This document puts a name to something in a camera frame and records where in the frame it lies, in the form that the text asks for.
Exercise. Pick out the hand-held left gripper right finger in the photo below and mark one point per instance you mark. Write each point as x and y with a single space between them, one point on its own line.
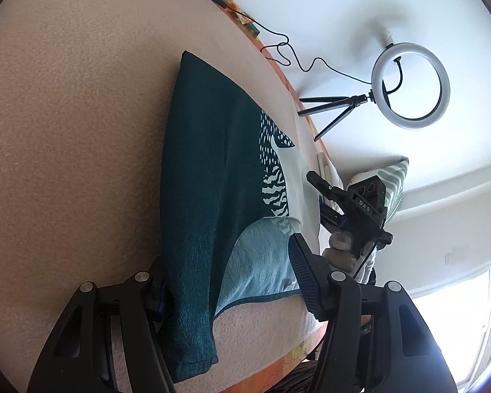
300 266

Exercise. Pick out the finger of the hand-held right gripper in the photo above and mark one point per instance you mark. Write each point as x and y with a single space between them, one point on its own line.
332 217
325 190

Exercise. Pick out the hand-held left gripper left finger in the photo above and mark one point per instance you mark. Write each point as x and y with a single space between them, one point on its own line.
153 282

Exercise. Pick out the teal and white printed shirt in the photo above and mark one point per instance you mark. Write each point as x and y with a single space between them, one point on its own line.
212 172

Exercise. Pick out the person's right hand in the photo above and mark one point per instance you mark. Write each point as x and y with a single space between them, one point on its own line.
339 249

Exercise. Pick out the folded white garment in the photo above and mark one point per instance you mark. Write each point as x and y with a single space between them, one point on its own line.
329 170

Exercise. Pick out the green striped pillow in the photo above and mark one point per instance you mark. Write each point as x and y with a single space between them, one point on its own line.
395 180

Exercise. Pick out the window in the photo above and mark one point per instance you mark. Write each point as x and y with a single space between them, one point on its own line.
454 315

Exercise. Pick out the white wall plate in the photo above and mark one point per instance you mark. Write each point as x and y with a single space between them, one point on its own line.
460 256

